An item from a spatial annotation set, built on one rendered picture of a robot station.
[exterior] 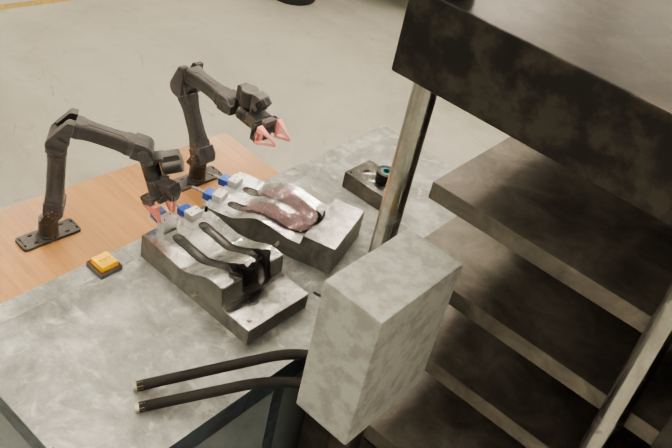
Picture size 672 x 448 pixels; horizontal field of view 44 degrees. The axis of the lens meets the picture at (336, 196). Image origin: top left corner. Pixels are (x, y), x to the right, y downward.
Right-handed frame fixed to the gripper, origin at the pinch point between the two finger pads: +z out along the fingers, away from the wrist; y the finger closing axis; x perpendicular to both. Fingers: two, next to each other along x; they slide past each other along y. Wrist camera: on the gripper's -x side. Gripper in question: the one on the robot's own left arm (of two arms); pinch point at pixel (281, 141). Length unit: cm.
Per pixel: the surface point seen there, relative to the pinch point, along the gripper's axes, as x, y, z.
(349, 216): 27.4, 21.6, 18.9
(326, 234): 27.3, 7.6, 21.4
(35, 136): 127, 23, -193
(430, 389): 38, -5, 82
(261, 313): 32, -31, 34
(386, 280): -31, -49, 81
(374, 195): 33, 46, 11
